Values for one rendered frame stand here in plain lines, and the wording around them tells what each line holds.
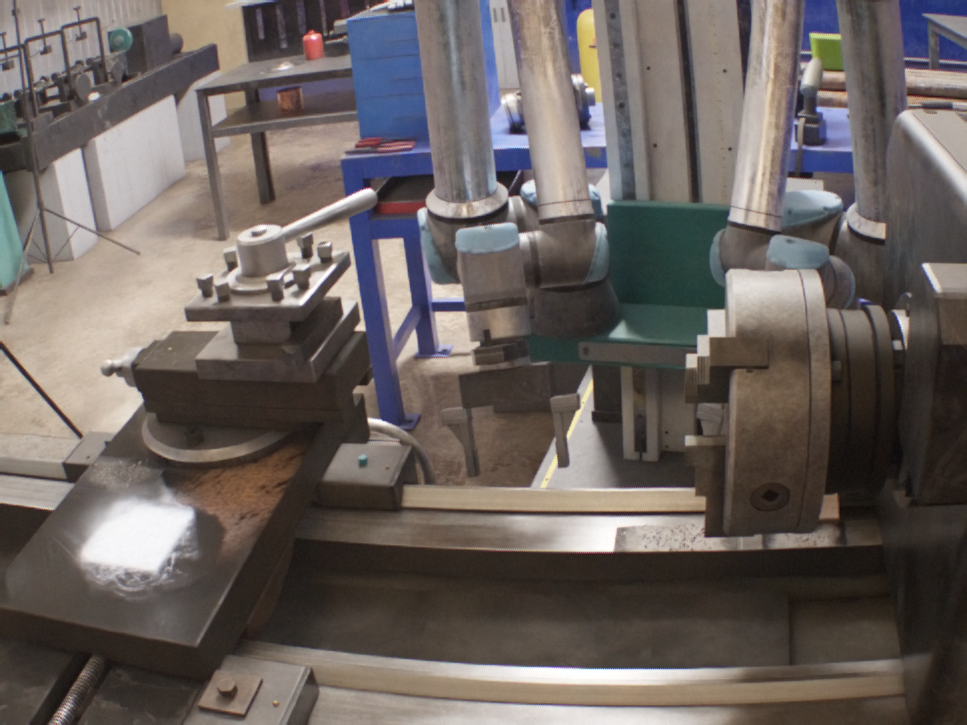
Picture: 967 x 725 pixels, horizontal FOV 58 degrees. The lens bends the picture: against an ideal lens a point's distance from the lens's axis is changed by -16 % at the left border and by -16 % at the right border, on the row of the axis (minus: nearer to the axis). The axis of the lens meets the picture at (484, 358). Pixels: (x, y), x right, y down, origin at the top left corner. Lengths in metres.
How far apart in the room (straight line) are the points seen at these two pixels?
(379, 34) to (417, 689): 2.19
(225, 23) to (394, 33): 5.88
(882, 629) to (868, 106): 0.83
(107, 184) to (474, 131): 4.30
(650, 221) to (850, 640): 1.04
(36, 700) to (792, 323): 0.86
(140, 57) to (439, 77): 4.96
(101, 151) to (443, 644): 4.86
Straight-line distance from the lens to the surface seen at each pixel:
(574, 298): 1.90
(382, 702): 1.03
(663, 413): 2.26
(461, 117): 1.74
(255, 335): 1.24
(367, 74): 2.94
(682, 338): 1.90
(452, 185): 1.80
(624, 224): 1.99
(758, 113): 1.54
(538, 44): 1.61
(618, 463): 2.27
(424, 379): 3.39
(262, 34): 5.44
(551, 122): 1.58
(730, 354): 0.83
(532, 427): 3.05
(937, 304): 0.70
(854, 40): 1.58
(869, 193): 1.69
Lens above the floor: 1.57
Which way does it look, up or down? 27 degrees down
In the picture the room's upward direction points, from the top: 7 degrees counter-clockwise
